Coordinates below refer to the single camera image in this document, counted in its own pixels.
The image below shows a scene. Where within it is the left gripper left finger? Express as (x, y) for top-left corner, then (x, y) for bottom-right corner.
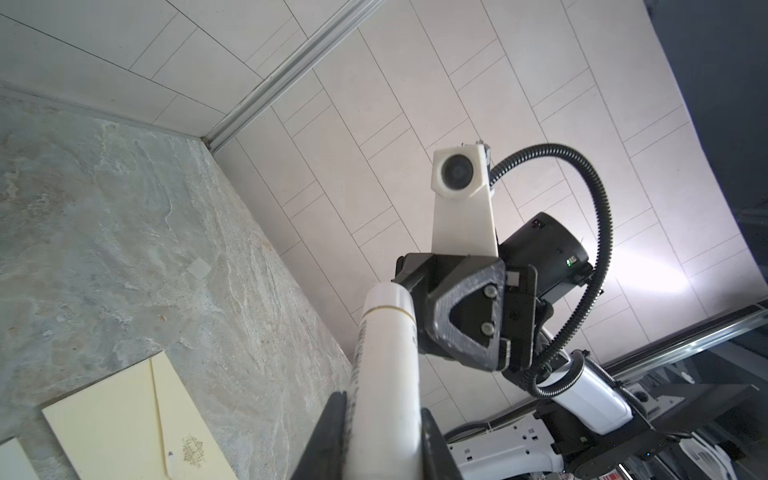
(290, 391), (347, 480)

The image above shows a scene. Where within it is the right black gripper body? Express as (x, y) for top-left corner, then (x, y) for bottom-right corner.
(393, 253), (537, 372)

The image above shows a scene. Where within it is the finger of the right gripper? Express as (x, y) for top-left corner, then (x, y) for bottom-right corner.
(416, 257), (506, 371)

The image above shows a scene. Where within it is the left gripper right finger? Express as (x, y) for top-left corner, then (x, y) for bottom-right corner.
(421, 408), (463, 480)

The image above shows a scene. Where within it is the white glue stick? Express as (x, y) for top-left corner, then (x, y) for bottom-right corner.
(342, 282), (423, 479)

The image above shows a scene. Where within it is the yellow manila envelope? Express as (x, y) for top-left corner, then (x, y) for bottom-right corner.
(43, 352), (235, 479)

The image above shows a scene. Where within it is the cream white envelope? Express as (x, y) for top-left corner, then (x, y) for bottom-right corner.
(0, 438), (39, 480)

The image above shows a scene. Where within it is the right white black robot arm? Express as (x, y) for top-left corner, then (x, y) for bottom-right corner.
(395, 213), (757, 479)

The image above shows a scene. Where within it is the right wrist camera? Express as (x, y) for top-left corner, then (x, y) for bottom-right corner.
(431, 142), (498, 257)

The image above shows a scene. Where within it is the right black cable conduit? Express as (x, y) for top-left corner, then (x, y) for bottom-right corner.
(488, 142), (614, 398)

